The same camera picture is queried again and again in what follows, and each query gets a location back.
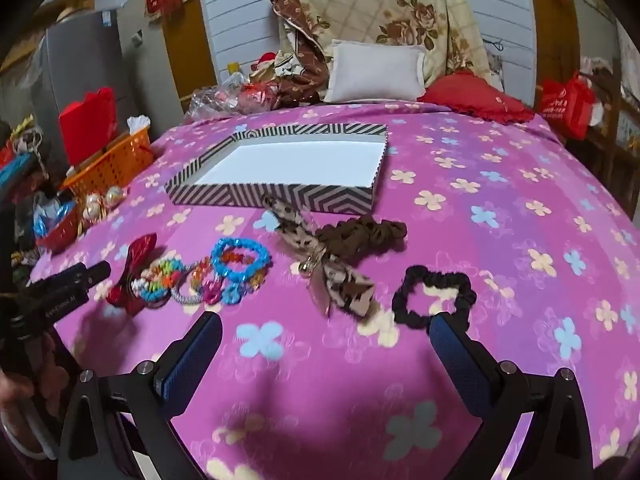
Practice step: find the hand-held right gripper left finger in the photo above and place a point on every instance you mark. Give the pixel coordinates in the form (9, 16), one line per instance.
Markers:
(187, 360)

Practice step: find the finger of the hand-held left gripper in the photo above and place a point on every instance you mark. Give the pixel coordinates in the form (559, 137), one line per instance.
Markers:
(85, 275)

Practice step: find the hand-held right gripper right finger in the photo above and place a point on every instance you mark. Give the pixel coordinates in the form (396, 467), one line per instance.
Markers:
(457, 360)

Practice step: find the black scrunchie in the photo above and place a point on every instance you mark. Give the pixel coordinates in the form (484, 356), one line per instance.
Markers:
(400, 305)

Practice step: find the striped cardboard box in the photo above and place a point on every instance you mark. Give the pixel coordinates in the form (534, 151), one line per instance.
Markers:
(200, 197)

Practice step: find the brown scrunchie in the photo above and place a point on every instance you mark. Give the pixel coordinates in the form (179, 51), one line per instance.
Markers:
(370, 232)

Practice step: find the person's left forearm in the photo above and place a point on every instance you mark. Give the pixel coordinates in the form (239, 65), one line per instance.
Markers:
(30, 435)

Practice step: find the person's left hand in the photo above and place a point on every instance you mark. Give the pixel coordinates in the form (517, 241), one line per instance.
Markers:
(20, 387)

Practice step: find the red foil tray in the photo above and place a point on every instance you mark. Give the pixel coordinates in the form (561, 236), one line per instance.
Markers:
(62, 237)

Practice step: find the red bow hair clip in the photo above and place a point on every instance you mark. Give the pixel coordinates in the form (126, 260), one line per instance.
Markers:
(135, 260)

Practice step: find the blue foil wrapper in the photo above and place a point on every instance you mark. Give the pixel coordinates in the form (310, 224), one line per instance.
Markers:
(47, 220)

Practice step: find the gold ball ornament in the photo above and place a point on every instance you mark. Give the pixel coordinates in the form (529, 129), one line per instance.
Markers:
(92, 207)
(114, 197)

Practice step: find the pink floral bedsheet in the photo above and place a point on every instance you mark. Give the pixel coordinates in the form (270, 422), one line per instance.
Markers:
(475, 260)

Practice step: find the orange plastic basket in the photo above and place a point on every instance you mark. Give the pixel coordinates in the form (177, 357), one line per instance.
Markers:
(115, 165)

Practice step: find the red paper bag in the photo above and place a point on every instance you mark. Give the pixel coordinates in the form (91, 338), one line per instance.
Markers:
(87, 125)

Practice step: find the white plastic bag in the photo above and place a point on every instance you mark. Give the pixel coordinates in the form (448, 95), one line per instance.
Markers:
(138, 124)

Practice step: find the grey refrigerator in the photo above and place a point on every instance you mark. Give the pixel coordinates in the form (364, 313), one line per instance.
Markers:
(85, 65)

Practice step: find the clear plastic bag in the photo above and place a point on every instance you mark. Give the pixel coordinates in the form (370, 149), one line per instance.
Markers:
(210, 102)

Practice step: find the red snack packet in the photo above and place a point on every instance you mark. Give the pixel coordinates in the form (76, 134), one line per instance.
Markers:
(257, 97)

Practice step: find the yellow capped bottle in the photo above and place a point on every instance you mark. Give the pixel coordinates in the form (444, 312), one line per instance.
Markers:
(232, 74)

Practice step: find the red pillow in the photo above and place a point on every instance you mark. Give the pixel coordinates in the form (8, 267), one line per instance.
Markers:
(470, 97)

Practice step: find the red and white cloth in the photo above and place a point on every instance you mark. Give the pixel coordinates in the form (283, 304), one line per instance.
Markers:
(264, 64)

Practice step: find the red shopping bag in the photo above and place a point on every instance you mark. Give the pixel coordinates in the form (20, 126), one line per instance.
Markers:
(565, 105)

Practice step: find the wooden shelf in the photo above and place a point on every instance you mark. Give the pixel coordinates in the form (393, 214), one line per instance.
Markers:
(615, 125)

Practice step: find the white pillow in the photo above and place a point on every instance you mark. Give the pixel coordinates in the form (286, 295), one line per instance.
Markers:
(375, 72)

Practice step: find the brown patterned quilt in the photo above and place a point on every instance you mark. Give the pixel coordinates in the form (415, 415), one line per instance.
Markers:
(300, 55)

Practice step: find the cream floral quilt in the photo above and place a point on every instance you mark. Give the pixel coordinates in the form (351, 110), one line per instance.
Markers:
(380, 0)

